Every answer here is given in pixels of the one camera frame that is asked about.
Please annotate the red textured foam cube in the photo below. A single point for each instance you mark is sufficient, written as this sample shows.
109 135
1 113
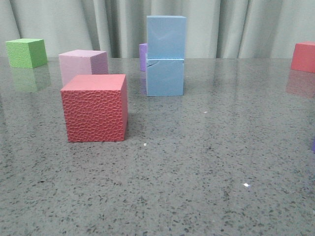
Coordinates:
95 108

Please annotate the grey-green curtain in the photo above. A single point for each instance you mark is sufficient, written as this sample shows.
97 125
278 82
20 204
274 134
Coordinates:
215 28

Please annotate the red foam cube far right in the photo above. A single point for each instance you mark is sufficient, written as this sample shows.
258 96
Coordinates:
304 57

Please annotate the torn light blue foam cube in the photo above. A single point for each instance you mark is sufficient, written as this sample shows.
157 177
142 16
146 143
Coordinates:
164 77

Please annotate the green foam cube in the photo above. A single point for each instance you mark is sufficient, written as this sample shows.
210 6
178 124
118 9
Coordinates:
26 53

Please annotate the pink foam cube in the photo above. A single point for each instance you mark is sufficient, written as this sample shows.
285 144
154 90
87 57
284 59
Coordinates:
82 62

